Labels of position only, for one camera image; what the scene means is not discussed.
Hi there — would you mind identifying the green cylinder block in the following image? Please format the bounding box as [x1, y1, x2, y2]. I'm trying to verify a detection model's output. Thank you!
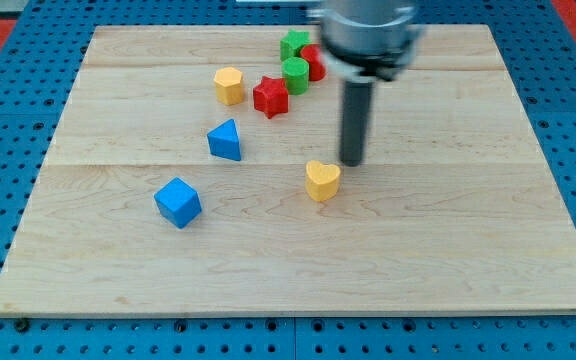
[282, 57, 309, 95]

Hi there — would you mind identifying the green star block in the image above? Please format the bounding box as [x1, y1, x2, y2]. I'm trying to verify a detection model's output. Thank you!
[280, 29, 311, 61]

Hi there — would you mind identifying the red star block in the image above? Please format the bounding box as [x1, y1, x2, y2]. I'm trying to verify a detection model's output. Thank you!
[253, 76, 289, 119]

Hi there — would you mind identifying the yellow heart block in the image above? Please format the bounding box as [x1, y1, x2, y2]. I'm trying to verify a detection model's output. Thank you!
[305, 160, 341, 202]

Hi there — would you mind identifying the blue triangle block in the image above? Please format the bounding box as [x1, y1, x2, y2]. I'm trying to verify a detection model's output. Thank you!
[207, 119, 242, 161]

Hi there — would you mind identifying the wooden board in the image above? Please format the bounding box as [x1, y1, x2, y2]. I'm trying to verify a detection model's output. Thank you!
[0, 25, 576, 319]

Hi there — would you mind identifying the yellow hexagon block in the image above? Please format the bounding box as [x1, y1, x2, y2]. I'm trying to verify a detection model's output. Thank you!
[213, 67, 245, 105]

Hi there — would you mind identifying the red cylinder block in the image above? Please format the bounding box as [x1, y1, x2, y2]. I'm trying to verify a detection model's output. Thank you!
[300, 44, 327, 82]

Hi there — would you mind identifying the blue cube block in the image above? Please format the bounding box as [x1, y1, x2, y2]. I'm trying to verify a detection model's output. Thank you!
[154, 177, 202, 229]

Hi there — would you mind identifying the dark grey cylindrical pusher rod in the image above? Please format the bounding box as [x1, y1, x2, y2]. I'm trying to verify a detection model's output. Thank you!
[339, 80, 373, 167]

